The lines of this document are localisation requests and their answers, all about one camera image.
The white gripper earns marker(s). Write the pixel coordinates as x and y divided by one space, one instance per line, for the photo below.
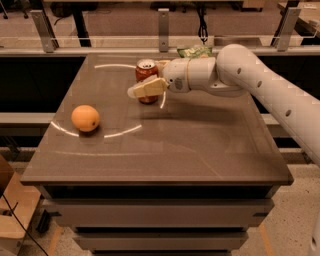
176 74

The red coke can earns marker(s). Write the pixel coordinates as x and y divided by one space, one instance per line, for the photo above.
144 69

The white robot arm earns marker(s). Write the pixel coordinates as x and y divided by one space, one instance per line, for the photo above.
233 71

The green chip bag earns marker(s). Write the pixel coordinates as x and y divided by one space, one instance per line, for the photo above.
195 52

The orange fruit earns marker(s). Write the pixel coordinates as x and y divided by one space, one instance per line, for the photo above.
85 118

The upper grey drawer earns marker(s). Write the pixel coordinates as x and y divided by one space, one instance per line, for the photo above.
159 213

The grey drawer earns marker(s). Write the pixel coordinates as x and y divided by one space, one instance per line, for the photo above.
159 213
203 241

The lower grey drawer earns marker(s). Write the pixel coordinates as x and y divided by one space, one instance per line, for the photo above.
203 241

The middle metal railing bracket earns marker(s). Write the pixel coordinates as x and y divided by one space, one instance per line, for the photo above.
163 29

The metal railing bracket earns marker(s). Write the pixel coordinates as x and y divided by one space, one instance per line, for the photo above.
44 29
287 28
163 29

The left metal railing bracket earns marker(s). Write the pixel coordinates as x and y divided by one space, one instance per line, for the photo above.
44 29

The right metal railing bracket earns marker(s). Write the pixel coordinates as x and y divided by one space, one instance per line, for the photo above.
287 28

